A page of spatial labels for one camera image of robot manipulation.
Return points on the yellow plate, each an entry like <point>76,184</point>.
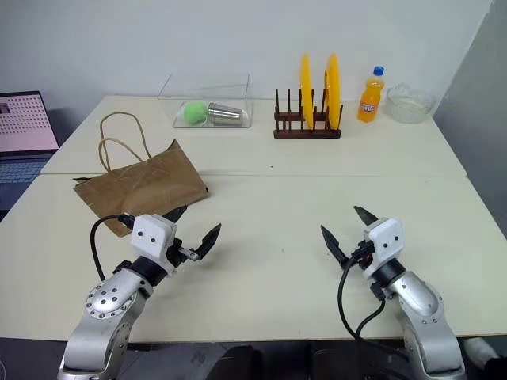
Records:
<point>306,91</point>
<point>334,87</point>

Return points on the orange soda bottle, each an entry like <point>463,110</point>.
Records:
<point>370,107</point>

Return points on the laptop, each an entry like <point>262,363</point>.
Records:
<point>24,122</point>

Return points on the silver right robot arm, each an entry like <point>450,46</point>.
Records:
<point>420,301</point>

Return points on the dark wooden plate rack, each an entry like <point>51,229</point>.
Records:
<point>305,134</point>

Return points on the white object under table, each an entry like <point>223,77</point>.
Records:
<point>479,350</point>

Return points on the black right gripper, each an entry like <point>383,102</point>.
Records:
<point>364,255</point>

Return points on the glass bowl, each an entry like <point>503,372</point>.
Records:
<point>410,105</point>

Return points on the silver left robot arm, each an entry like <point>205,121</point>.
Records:
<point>107,301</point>

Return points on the clear plastic box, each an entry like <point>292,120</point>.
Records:
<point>178,123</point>

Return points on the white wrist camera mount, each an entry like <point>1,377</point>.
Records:
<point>386,241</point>
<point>148,237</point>

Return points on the brown paper bag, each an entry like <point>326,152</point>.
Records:
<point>150,186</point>

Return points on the dark rounded shape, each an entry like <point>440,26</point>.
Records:
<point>235,364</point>

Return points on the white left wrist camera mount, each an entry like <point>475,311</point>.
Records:
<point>148,237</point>

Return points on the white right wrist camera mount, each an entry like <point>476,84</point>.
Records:
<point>386,241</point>

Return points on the green ball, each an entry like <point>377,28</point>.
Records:
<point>193,112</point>

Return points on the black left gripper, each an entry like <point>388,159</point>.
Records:
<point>180,253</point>

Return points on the metal cup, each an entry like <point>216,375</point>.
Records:
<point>226,115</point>

